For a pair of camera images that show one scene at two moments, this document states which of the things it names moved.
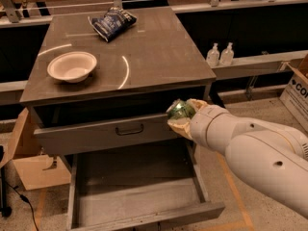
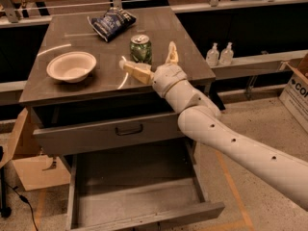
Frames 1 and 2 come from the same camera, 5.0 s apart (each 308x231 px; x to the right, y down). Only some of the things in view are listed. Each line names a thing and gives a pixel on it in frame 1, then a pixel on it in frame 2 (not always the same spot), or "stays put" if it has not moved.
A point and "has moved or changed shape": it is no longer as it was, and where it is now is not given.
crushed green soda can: [180, 109] has moved or changed shape
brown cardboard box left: [36, 169] stays put
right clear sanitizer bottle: [227, 55] stays put
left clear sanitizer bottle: [213, 56] stays put
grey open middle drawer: [139, 185] stays put
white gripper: [202, 123] to [167, 77]
